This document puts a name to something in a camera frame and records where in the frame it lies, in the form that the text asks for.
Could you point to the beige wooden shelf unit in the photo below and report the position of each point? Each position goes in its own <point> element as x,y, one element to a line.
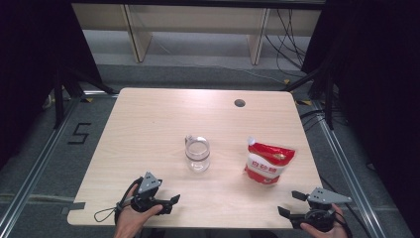
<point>198,18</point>

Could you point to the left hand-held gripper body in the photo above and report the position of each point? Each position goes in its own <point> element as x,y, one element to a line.
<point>148,183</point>

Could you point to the red and white sugar bag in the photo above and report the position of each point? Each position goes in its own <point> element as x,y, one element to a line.
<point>269,162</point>

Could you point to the grey floor tape strip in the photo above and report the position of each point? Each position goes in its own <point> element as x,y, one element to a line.
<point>39,197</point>

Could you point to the clear glass jar with lid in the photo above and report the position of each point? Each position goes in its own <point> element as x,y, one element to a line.
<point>197,155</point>

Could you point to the black curtain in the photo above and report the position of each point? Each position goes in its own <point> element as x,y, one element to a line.
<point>379,82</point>
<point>29,66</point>

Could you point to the black metal stand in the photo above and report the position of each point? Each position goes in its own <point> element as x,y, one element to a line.
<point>328,99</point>
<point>58,99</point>

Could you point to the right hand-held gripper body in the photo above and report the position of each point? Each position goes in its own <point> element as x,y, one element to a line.
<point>325,197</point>

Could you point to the person's left hand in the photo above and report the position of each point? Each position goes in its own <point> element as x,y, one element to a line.
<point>130,219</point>

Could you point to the aluminium floor rail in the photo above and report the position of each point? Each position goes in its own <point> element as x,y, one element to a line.
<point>350,172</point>
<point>39,158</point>

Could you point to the person's right hand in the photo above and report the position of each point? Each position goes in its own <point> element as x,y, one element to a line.
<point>330,234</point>

